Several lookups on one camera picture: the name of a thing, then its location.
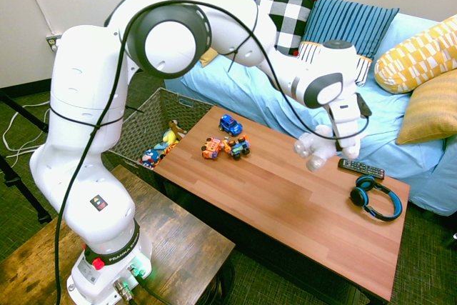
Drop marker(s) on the mustard striped cushion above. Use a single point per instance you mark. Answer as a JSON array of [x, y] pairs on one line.
[[432, 108]]

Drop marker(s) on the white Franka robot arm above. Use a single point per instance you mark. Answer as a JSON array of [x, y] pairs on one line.
[[93, 133]]

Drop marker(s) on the rustic brown side table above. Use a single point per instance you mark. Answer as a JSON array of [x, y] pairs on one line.
[[178, 233]]

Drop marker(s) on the yellow blue plush toy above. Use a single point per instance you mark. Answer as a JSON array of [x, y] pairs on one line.
[[170, 139]]

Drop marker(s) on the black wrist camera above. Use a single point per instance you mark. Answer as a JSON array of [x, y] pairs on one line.
[[363, 105]]

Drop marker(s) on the blue black headphones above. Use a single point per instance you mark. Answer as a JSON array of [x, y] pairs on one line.
[[360, 196]]

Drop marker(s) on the black remote control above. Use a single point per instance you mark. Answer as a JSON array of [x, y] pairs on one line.
[[362, 168]]

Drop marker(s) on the black tripod stand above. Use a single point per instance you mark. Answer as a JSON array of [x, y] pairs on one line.
[[21, 176]]

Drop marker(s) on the orange flame pattern cloth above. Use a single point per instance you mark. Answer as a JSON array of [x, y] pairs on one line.
[[168, 150]]

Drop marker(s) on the orange blue toy car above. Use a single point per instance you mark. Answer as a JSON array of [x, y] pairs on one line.
[[238, 148]]

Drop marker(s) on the brown dog plush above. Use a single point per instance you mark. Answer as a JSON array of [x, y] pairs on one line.
[[175, 128]]

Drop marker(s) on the grey woven wicker basket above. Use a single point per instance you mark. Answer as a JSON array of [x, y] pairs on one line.
[[153, 115]]

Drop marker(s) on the red-brown wooden coffee table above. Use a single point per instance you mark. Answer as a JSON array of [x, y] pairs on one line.
[[285, 205]]

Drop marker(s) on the dark blue striped pillow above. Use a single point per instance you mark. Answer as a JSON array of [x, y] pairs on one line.
[[342, 23]]

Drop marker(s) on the small tan cushion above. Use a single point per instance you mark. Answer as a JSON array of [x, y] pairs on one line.
[[209, 58]]

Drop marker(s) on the wall power outlet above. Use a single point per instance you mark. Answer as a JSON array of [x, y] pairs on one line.
[[53, 42]]

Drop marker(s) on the black white checked pillow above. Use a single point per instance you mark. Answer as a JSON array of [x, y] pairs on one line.
[[285, 23]]

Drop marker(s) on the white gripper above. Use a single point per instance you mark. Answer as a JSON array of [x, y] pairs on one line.
[[344, 126]]

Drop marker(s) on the Captain America plush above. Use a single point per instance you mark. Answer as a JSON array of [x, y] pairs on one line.
[[150, 158]]

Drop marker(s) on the white stuffed toy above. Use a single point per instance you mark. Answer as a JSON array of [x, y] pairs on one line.
[[317, 151]]

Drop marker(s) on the yellow white patterned bolster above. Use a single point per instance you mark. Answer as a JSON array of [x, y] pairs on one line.
[[414, 58]]

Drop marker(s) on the orange toy fire truck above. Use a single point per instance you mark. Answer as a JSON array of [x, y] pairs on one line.
[[212, 148]]

